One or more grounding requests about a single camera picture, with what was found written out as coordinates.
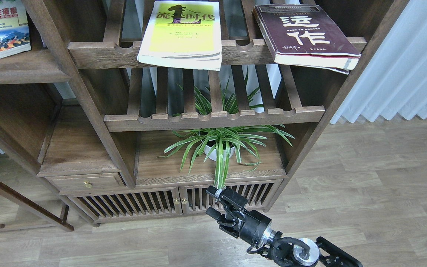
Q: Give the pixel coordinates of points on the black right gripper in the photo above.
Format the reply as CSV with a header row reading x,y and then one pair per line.
x,y
250,226

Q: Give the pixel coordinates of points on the white book with colourful picture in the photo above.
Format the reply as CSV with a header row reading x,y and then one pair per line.
x,y
14,28

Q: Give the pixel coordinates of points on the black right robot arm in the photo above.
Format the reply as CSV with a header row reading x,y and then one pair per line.
x,y
304,252

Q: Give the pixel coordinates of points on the right slatted cabinet door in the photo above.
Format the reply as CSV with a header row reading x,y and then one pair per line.
x,y
253,195

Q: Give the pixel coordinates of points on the green spider plant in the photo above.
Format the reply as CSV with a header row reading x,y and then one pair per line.
x,y
222,143

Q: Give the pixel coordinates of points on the wooden drawer with brass knob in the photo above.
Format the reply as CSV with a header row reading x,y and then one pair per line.
x,y
84,182

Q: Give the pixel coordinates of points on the dark wooden bookshelf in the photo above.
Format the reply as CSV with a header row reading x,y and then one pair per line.
x,y
80,103

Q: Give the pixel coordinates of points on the yellow green cover book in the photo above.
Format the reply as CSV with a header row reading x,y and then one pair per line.
x,y
183,34

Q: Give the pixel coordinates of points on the dark maroon cover book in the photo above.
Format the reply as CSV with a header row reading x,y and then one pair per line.
x,y
304,35

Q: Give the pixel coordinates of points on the white pleated curtain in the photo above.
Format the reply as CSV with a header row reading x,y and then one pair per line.
x,y
394,84

